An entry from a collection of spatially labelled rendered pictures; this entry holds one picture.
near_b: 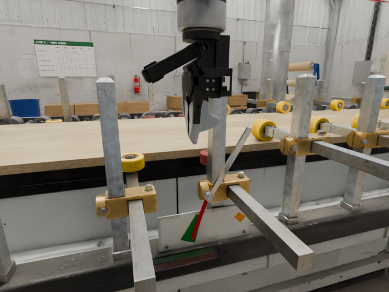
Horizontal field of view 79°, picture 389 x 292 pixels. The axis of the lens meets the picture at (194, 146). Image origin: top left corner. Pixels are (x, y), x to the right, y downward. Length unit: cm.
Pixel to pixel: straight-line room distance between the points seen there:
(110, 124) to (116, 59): 717
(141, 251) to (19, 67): 754
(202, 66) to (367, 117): 57
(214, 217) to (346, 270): 107
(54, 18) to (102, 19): 118
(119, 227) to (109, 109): 28
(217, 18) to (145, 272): 42
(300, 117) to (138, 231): 49
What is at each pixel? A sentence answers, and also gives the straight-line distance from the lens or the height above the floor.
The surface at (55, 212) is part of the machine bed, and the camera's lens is 86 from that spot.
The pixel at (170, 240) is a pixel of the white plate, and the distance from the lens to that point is 65.
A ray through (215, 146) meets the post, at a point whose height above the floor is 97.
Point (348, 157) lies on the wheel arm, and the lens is 66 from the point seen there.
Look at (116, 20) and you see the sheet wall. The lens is 784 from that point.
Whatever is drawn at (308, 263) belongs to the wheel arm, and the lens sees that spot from 47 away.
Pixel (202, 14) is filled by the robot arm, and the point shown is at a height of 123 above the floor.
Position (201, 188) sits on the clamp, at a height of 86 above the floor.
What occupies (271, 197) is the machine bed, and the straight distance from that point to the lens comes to 103.
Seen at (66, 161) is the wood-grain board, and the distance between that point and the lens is 79.
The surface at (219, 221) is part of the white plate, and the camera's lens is 67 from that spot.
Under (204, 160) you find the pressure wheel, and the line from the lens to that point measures 72.
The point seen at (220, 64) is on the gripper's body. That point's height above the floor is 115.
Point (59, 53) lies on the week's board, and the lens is 769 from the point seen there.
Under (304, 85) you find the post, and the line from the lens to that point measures 69.
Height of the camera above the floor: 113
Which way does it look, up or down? 16 degrees down
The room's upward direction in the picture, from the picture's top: straight up
